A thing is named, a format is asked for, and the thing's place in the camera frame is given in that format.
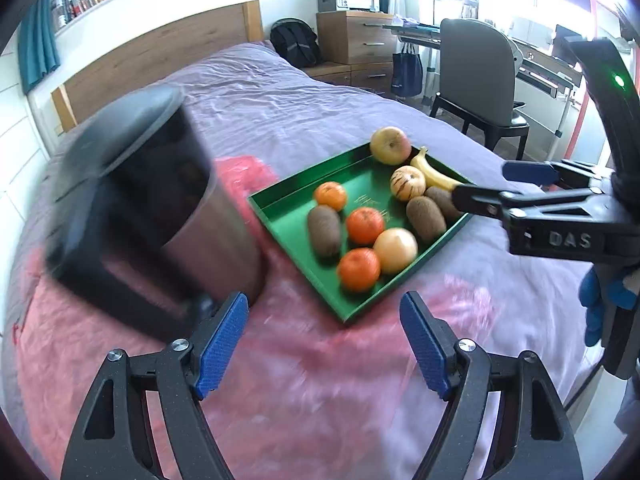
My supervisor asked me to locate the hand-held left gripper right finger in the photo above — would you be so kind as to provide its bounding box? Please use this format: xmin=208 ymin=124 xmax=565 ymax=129
xmin=399 ymin=290 xmax=583 ymax=480

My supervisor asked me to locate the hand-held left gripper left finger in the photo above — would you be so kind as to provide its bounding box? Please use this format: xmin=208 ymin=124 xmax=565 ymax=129
xmin=61 ymin=291 xmax=250 ymax=480

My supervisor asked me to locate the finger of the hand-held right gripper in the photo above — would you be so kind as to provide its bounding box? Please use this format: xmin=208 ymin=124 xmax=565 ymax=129
xmin=450 ymin=182 xmax=608 ymax=221
xmin=502 ymin=160 xmax=608 ymax=191

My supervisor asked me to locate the brown kiwi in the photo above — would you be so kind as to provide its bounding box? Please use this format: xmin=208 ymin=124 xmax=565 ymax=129
xmin=307 ymin=205 xmax=342 ymax=260
xmin=406 ymin=196 xmax=447 ymax=244
xmin=425 ymin=186 xmax=463 ymax=221

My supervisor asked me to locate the banana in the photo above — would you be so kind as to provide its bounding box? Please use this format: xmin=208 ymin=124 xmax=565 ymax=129
xmin=410 ymin=146 xmax=463 ymax=192

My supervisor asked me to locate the striped pepino melon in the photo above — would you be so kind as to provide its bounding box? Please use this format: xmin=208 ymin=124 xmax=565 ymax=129
xmin=390 ymin=166 xmax=427 ymax=202

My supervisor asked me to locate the round yellow pear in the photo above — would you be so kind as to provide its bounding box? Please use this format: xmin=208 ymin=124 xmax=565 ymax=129
xmin=373 ymin=227 xmax=418 ymax=274

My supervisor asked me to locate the mandarin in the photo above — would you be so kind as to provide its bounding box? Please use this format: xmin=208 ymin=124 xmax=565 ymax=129
xmin=338 ymin=248 xmax=381 ymax=293
xmin=313 ymin=181 xmax=348 ymax=212
xmin=346 ymin=207 xmax=386 ymax=246

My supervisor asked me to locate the yellow apple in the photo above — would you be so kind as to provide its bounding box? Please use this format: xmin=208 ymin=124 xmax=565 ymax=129
xmin=370 ymin=126 xmax=412 ymax=166

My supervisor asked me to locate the dark electric kettle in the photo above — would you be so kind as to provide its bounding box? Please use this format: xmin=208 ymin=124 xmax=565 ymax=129
xmin=45 ymin=85 xmax=271 ymax=346

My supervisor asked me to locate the green tray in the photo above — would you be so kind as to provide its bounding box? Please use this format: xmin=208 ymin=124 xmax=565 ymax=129
xmin=247 ymin=142 xmax=473 ymax=323

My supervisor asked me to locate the person's right hand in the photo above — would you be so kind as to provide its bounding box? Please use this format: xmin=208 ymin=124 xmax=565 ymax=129
xmin=579 ymin=265 xmax=640 ymax=348

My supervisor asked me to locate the pink plastic sheet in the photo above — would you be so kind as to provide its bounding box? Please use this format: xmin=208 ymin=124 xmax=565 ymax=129
xmin=10 ymin=155 xmax=501 ymax=480

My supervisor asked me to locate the grey desk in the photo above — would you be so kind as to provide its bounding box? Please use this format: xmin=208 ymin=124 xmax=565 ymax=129
xmin=382 ymin=15 xmax=583 ymax=151

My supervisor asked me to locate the grey chair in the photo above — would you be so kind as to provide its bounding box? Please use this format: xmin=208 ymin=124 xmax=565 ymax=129
xmin=430 ymin=18 xmax=530 ymax=161

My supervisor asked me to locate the dark blue tote bag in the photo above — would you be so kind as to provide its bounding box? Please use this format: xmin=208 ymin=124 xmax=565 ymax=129
xmin=391 ymin=42 xmax=424 ymax=97

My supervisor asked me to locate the wooden dresser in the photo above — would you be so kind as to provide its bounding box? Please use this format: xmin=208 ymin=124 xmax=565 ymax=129
xmin=316 ymin=10 xmax=401 ymax=96

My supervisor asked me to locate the black backpack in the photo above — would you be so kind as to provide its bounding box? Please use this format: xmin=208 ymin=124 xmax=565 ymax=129
xmin=270 ymin=18 xmax=321 ymax=68

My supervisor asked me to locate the white wardrobe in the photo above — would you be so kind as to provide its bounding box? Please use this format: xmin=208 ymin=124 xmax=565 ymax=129
xmin=0 ymin=55 xmax=56 ymax=241

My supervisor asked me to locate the wooden bed headboard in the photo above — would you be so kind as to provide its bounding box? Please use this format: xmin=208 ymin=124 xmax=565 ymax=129
xmin=51 ymin=0 xmax=264 ymax=133

